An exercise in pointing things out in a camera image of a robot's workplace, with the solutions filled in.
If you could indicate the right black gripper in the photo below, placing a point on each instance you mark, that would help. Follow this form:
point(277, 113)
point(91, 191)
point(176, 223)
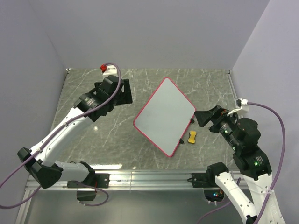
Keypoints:
point(217, 114)

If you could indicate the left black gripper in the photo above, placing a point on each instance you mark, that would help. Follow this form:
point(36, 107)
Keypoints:
point(125, 97)

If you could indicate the yellow whiteboard eraser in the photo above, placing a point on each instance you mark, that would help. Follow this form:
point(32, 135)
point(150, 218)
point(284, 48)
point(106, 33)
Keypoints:
point(192, 137)

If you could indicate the red framed whiteboard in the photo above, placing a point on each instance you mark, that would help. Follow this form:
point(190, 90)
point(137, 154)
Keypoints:
point(165, 117)

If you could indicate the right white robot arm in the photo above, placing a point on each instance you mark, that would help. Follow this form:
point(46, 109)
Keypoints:
point(256, 170)

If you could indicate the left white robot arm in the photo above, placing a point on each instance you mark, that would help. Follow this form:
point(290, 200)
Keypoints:
point(42, 158)

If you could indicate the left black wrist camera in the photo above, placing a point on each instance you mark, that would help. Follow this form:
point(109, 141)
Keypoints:
point(109, 84)

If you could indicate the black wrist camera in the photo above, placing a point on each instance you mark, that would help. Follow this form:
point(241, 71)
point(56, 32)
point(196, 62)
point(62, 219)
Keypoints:
point(247, 132)
point(109, 84)

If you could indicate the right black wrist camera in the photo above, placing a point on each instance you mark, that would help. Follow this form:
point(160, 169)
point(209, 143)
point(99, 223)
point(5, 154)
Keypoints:
point(247, 132)

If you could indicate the aluminium table edge rail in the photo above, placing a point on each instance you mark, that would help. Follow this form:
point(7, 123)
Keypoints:
point(228, 73)

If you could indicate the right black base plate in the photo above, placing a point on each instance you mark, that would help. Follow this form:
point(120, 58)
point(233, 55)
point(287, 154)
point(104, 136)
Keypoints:
point(201, 180)

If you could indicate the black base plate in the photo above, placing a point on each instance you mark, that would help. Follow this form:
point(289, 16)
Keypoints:
point(102, 179)
point(201, 180)

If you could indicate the aluminium mounting rail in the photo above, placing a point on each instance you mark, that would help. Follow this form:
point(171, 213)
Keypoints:
point(149, 179)

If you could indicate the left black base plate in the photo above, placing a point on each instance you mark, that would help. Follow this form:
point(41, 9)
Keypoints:
point(102, 179)

